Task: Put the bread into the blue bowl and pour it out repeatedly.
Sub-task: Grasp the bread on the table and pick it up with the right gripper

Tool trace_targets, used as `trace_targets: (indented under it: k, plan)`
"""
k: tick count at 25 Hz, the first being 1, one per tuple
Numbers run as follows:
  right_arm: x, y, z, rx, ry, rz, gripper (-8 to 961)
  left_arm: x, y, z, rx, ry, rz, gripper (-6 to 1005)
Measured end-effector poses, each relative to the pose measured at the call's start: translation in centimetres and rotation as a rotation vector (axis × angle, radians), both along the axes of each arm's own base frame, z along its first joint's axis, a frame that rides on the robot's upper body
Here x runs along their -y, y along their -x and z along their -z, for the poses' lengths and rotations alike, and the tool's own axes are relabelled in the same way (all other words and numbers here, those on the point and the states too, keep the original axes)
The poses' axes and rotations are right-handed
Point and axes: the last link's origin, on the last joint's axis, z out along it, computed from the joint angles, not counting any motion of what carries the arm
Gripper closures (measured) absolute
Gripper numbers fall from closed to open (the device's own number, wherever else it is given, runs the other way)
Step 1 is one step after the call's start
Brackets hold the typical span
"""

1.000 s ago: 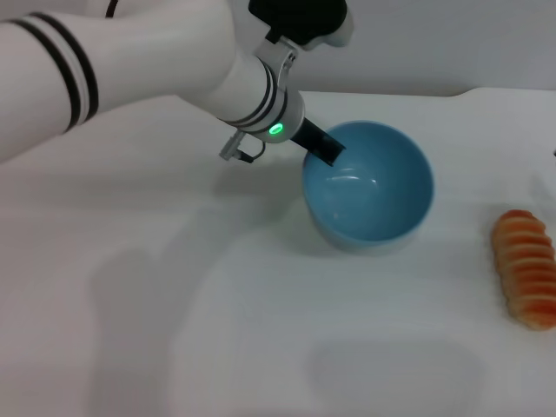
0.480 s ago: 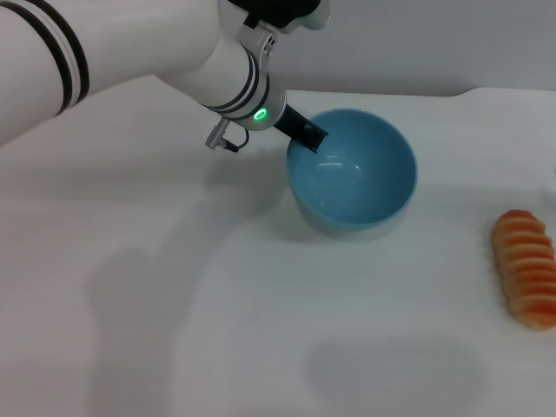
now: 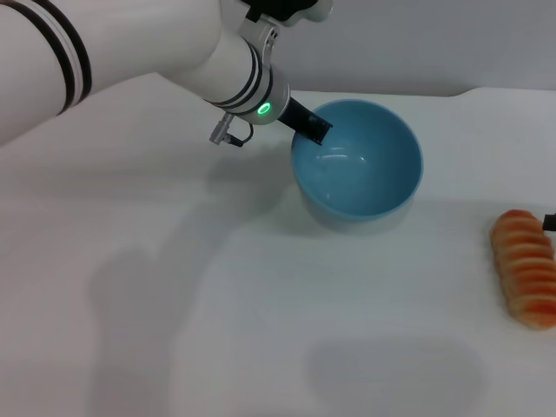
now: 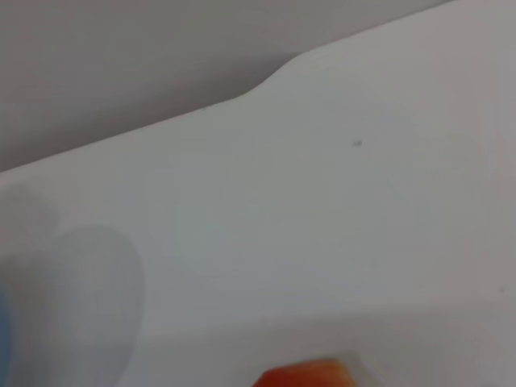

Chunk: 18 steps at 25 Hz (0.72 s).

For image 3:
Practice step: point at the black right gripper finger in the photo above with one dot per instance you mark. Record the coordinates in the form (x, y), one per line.
(550, 221)

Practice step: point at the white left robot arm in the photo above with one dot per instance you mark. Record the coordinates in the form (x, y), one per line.
(165, 48)

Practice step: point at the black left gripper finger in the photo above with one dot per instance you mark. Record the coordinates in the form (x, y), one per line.
(318, 129)

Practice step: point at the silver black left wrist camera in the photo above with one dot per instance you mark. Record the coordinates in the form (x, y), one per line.
(286, 8)

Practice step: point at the orange striped bread loaf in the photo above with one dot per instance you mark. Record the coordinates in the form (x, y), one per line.
(525, 269)

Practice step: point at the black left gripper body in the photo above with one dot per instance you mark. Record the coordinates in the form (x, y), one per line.
(295, 115)

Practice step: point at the blue bowl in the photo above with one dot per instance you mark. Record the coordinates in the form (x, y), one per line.
(360, 174)

